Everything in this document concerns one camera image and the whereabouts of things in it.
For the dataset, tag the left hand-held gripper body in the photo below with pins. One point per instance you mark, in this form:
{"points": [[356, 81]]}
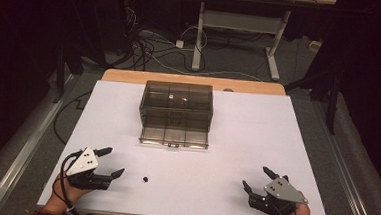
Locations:
{"points": [[83, 162]]}

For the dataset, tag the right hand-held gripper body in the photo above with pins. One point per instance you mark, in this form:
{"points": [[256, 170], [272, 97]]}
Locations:
{"points": [[282, 191]]}

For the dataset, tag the small black object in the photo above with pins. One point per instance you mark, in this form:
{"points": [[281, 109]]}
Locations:
{"points": [[145, 179]]}

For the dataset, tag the smoky transparent drawer box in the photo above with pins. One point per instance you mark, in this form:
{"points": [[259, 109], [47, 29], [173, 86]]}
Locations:
{"points": [[177, 101]]}

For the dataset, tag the person's left hand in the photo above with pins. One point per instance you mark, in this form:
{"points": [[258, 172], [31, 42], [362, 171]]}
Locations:
{"points": [[59, 198]]}

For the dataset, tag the white table cover sheet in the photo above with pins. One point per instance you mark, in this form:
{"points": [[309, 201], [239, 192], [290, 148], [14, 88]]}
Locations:
{"points": [[228, 163]]}

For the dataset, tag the black metal stand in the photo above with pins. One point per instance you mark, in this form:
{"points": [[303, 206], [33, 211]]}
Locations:
{"points": [[332, 102], [60, 73]]}

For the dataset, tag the white power adapter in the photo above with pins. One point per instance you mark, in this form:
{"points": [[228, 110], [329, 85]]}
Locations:
{"points": [[179, 44]]}

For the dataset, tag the aluminium floor rail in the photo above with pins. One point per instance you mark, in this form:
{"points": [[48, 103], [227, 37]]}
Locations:
{"points": [[25, 151], [344, 177]]}

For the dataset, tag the white metal desk frame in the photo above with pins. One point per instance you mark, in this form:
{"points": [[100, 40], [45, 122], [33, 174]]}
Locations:
{"points": [[240, 22]]}

